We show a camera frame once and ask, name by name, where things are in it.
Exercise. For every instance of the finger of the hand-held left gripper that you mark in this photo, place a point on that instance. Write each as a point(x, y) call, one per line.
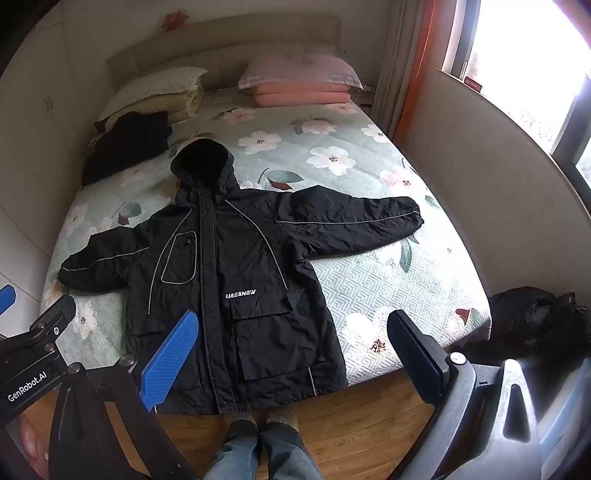
point(6, 300)
point(57, 316)

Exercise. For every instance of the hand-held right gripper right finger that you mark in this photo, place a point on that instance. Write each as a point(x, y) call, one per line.
point(418, 355)

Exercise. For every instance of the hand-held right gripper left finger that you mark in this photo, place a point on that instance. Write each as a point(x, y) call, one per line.
point(170, 357)

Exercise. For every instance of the black hooded jacket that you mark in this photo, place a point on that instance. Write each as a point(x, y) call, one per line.
point(240, 286)

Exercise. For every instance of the black folded clothes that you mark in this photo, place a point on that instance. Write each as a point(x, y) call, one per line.
point(127, 145)

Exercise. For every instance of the person's left hand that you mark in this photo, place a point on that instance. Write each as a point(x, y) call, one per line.
point(27, 443)

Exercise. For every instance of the person's left leg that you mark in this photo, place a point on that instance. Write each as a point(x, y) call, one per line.
point(233, 450)

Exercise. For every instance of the person's leg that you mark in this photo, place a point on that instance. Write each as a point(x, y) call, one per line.
point(233, 450)
point(286, 447)

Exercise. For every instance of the black bag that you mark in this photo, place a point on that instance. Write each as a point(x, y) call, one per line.
point(531, 323)

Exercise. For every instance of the floral green bedspread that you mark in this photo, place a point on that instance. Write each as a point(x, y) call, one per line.
point(351, 258)

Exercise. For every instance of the person's right leg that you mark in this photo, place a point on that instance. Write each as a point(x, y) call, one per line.
point(286, 447)

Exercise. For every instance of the white wardrobe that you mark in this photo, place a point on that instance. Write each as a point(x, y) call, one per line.
point(37, 152)

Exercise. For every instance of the cream folded quilt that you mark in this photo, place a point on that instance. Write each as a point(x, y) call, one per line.
point(157, 94)

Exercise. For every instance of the white bedside table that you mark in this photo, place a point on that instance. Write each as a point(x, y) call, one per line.
point(363, 98)

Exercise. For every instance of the small red box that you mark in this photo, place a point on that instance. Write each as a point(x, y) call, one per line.
point(473, 83)

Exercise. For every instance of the salmon folded blanket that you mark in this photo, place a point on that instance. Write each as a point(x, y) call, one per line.
point(302, 94)

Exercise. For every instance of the orange curtain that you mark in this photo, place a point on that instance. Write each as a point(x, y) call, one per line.
point(415, 69)

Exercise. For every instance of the beige curtain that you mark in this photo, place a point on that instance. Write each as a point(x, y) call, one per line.
point(397, 60)

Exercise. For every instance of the pink pillow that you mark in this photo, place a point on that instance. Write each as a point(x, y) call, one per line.
point(300, 71)

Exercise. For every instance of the beige bed headboard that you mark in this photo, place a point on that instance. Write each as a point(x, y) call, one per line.
point(221, 50)

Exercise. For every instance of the window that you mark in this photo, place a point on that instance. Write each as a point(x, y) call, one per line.
point(526, 60)

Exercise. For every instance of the red crab wall decoration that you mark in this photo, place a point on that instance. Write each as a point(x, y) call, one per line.
point(174, 19)

